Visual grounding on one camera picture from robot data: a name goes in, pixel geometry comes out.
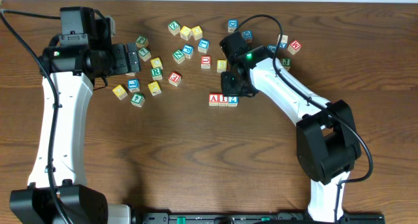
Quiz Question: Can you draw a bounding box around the blue 2 block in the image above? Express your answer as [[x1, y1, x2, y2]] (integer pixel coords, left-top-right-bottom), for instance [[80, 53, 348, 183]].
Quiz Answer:
[[228, 96, 238, 107]]

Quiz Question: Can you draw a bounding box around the red I block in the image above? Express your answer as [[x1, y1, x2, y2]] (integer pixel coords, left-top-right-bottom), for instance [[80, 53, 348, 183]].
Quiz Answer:
[[218, 94, 229, 106]]

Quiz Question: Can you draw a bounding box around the red A block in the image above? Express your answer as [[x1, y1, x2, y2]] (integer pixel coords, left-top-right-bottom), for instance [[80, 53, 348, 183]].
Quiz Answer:
[[208, 93, 219, 106]]

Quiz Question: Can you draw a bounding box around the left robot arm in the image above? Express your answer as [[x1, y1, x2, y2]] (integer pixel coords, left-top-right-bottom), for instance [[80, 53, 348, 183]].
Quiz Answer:
[[10, 7, 142, 224]]

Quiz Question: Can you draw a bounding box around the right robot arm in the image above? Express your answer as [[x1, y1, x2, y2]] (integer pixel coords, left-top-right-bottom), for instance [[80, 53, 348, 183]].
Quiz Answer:
[[219, 32, 361, 222]]

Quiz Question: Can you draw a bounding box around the green 7 block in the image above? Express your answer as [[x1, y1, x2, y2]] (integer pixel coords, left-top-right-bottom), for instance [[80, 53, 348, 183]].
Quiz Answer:
[[138, 47, 152, 61]]

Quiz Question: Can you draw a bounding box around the yellow S block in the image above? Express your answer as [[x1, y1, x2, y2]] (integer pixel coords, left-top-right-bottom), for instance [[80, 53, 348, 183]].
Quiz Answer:
[[217, 59, 227, 73]]

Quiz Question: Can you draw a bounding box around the blue L block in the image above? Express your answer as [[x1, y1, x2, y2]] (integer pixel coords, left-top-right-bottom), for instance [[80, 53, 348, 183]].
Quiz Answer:
[[127, 79, 140, 93]]

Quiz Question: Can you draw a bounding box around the yellow block above R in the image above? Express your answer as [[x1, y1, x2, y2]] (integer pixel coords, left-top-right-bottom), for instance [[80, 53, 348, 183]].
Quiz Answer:
[[150, 57, 163, 69]]

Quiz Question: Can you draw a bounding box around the red U block centre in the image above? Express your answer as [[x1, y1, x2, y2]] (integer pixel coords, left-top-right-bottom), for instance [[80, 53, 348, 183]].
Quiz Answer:
[[201, 56, 212, 69]]

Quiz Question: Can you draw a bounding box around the green R block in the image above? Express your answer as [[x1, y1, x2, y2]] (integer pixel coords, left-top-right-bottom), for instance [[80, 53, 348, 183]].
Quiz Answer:
[[151, 67, 163, 81]]

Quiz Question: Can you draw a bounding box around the yellow block lower left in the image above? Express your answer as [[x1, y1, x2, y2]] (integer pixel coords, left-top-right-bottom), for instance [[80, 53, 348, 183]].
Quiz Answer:
[[112, 85, 128, 100]]

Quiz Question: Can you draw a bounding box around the yellow block lower centre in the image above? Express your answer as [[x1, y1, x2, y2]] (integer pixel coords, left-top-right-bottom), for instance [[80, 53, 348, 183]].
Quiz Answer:
[[148, 81, 161, 96]]

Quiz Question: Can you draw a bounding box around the green 4 block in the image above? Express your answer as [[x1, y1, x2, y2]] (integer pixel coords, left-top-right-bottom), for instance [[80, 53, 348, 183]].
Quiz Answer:
[[131, 93, 145, 108]]

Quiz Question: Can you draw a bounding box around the blue T block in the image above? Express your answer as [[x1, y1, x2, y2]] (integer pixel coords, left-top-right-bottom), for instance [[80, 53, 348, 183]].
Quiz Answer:
[[198, 39, 210, 54]]

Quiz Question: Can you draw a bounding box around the green N block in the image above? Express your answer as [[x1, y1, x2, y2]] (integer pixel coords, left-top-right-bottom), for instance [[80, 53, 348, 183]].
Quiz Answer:
[[172, 50, 185, 64]]

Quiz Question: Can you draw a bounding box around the blue 5 block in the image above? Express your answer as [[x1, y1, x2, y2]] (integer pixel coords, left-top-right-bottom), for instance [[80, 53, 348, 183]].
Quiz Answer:
[[267, 44, 277, 53]]

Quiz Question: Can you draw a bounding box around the red E block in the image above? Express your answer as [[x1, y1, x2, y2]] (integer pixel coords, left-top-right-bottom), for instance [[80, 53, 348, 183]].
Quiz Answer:
[[169, 71, 182, 87]]

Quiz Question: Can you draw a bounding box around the blue P block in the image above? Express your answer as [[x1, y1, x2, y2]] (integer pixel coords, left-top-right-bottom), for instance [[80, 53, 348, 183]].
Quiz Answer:
[[182, 44, 194, 59]]

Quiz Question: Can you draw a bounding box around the green Z block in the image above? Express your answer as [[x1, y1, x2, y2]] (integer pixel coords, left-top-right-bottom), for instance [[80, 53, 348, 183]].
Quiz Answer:
[[168, 20, 181, 36]]

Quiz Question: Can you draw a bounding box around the green J block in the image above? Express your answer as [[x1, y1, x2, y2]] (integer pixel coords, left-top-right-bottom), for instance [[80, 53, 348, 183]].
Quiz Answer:
[[281, 58, 291, 71]]

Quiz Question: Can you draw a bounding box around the blue D block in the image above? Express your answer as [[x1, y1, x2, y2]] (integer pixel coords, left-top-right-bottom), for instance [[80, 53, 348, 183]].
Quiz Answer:
[[227, 20, 238, 33]]

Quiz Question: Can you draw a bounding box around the yellow block top right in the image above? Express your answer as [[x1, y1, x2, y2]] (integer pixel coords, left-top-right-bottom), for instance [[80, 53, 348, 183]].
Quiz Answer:
[[191, 25, 203, 40]]

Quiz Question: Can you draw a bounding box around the blue X block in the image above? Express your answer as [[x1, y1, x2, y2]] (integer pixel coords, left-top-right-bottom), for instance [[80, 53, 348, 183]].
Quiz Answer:
[[278, 35, 288, 48]]

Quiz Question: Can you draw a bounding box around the yellow block top left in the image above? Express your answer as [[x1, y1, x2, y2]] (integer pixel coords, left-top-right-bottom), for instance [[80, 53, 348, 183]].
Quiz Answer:
[[180, 25, 193, 40]]

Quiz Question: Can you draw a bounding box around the red M block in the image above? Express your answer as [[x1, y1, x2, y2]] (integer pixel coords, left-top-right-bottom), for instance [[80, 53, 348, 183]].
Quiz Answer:
[[287, 40, 302, 55]]

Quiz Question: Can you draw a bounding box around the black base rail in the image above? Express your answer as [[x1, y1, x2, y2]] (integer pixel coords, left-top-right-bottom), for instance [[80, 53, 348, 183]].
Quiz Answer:
[[140, 212, 386, 224]]

